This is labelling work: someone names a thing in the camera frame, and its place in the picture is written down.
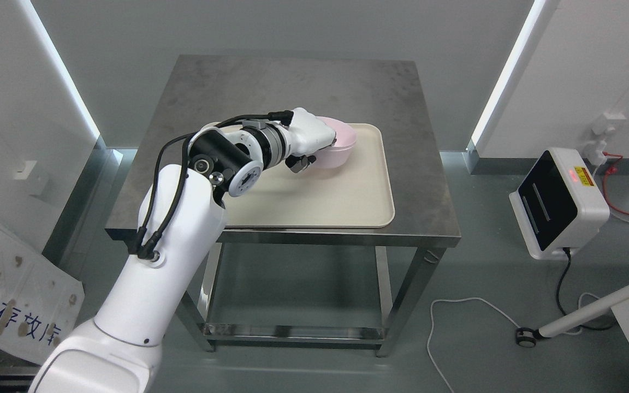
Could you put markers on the stainless steel table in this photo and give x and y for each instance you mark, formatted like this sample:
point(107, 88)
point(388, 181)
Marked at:
point(407, 251)

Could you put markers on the white wall socket plug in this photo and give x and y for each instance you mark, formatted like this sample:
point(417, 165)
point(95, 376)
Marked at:
point(605, 125)

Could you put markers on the pink bowl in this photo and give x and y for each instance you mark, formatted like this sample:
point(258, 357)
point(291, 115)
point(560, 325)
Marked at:
point(345, 137)
point(333, 156)

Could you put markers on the white wall switch box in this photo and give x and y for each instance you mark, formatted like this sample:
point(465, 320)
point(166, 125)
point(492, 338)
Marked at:
point(33, 177)

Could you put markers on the white wheeled stand leg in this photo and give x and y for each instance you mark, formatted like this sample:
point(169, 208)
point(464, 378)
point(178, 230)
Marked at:
point(528, 338)

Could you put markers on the white black box device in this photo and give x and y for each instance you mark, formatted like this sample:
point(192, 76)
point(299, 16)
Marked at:
point(558, 205)

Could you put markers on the white sign with blue text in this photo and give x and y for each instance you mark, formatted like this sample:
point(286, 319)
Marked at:
point(39, 303)

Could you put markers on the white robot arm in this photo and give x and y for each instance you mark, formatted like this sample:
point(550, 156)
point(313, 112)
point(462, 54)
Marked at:
point(183, 214)

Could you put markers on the beige plastic tray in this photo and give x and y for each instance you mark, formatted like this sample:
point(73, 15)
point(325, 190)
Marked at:
point(355, 195)

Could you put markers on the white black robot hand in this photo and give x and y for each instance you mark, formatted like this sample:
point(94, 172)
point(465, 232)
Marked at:
point(306, 136)

